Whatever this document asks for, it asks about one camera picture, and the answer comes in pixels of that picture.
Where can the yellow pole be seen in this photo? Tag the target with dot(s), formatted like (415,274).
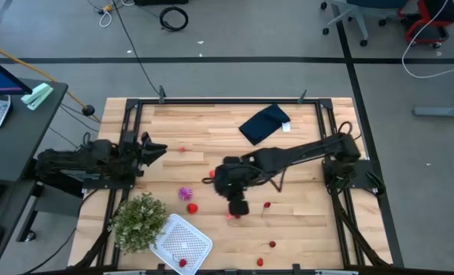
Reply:
(28,65)

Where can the white cloth tag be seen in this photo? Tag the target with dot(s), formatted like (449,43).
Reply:
(286,127)

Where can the red toy cherry with stem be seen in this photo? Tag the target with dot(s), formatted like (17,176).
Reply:
(266,205)
(272,244)

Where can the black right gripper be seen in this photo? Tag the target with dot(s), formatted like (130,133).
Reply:
(229,179)

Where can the grey office chair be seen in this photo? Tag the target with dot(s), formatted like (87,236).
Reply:
(358,15)

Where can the mint green stapler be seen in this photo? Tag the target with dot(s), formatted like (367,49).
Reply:
(37,96)

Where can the red wheeled cart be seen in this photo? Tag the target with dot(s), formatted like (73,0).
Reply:
(427,32)

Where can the black side desk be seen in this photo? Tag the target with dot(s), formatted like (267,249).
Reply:
(17,141)

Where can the white perforated plastic basket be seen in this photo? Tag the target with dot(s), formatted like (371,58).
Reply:
(181,242)

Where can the black aluminium table frame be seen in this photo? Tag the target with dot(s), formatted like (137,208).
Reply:
(231,101)

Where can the small red toy fruit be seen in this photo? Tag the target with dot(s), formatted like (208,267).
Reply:
(211,174)
(181,149)

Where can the light pink sock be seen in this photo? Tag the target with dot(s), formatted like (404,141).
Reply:
(230,217)

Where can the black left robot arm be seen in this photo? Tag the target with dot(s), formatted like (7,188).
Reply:
(78,160)

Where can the navy blue folded cloth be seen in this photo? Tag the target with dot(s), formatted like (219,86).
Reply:
(263,124)

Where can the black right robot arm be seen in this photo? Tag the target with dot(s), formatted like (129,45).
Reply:
(288,154)

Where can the red toy strawberry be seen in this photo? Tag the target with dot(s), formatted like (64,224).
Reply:
(192,208)
(260,262)
(182,263)

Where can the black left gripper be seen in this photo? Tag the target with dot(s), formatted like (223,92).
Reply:
(141,154)

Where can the purple spiky ball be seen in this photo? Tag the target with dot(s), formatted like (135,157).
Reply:
(185,193)

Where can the black round knob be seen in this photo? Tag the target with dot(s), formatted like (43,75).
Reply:
(88,110)

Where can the green artificial potted plant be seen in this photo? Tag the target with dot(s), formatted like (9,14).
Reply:
(139,223)

